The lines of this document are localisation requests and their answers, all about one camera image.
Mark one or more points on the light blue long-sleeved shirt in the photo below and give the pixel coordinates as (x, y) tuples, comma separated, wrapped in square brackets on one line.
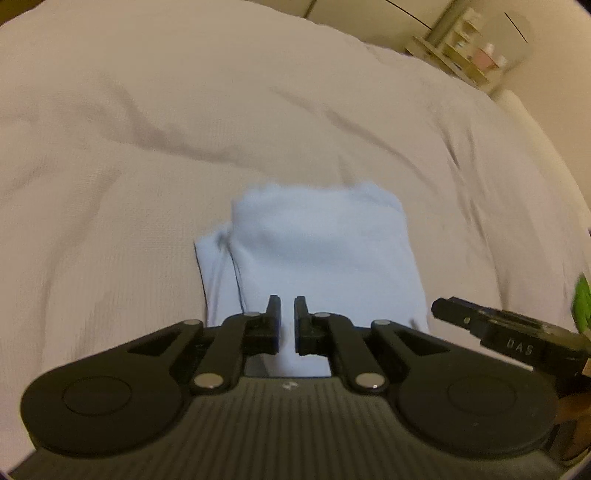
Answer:
[(323, 249)]

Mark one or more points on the green cloth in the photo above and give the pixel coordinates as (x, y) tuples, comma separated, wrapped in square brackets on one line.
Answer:
[(582, 304)]

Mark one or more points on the pink cup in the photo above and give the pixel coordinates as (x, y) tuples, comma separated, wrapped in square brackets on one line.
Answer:
[(483, 56)]

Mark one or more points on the wooden shelf unit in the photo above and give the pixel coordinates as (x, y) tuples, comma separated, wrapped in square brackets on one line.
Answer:
[(455, 44)]

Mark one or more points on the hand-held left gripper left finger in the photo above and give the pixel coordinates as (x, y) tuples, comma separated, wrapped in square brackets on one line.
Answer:
[(276, 323)]

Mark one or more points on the beige bed sheet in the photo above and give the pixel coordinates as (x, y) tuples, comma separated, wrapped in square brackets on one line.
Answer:
[(184, 138)]

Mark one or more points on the person's right hand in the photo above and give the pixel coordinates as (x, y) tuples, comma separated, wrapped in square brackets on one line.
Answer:
[(575, 408)]

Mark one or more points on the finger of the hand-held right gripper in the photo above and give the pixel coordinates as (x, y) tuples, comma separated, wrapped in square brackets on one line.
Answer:
[(457, 314)]

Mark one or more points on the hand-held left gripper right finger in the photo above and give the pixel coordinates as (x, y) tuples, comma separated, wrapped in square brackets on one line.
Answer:
[(298, 323)]

